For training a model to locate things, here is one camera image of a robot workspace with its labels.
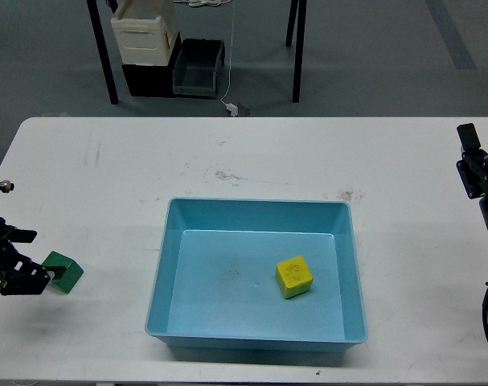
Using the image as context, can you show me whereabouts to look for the white coiled cable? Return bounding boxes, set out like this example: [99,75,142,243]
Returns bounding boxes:
[173,0,232,9]

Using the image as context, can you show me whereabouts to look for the black storage box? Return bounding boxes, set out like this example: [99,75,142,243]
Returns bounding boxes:
[121,35,182,98]

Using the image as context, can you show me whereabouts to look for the black table leg right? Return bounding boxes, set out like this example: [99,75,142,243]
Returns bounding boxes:
[285,0,307,103]

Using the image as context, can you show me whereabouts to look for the black table leg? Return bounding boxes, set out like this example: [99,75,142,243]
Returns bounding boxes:
[86,0,119,105]
[285,0,307,103]

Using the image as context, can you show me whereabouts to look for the green cube block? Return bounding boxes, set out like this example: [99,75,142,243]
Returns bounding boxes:
[42,251,84,294]

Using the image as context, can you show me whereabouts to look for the white power adapter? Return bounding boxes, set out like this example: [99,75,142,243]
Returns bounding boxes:
[225,103,239,117]

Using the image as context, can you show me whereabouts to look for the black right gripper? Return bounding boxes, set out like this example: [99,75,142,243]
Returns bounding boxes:
[457,123,488,232]

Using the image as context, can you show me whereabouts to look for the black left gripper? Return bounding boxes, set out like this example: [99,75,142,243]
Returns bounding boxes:
[0,217,65,296]

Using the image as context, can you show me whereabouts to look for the yellow cube block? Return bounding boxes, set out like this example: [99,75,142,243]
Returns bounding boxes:
[274,256,314,299]

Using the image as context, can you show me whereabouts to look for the black table leg left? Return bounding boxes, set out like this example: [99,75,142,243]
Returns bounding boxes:
[86,0,119,105]

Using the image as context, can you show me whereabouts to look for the white hanging cable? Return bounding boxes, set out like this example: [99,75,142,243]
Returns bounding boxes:
[220,0,236,108]

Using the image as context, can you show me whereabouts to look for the light blue plastic tray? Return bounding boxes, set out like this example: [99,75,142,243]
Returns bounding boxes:
[146,198,368,352]

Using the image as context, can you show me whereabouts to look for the cream plastic crate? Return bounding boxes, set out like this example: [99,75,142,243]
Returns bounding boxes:
[111,0,178,67]

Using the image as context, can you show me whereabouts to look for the dark grey open bin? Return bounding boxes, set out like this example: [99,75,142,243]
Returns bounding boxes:
[173,39,225,98]

